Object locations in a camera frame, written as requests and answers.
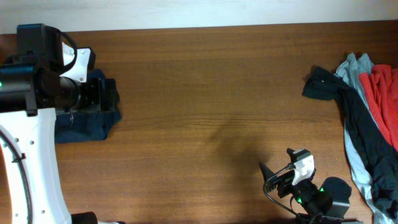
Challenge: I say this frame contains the light grey garment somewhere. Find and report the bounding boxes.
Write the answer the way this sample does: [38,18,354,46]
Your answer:
[335,53,397,224]

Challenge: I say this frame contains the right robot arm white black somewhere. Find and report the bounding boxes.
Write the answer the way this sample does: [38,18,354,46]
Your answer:
[259,148,360,224]

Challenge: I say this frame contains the navy blue shorts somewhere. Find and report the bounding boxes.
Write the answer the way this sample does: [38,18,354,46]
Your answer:
[54,68,123,144]

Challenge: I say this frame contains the black garment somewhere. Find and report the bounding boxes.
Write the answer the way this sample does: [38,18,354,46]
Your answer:
[302,66,397,220]

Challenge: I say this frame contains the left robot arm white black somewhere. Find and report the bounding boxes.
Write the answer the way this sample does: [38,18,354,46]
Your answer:
[1,64,118,223]

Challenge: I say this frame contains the red garment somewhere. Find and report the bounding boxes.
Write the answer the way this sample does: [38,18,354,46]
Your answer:
[359,65,397,150]

